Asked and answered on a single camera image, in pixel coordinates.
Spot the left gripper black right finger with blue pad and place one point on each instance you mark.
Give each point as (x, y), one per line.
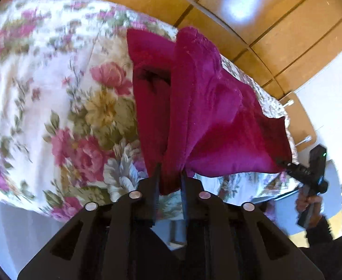
(226, 241)

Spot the person's right hand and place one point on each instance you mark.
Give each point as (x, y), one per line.
(311, 207)

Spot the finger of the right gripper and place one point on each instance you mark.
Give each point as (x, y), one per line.
(283, 164)

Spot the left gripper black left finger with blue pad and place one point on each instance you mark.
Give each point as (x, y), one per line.
(104, 242)

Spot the dark red cloth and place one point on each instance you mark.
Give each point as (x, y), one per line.
(193, 116)

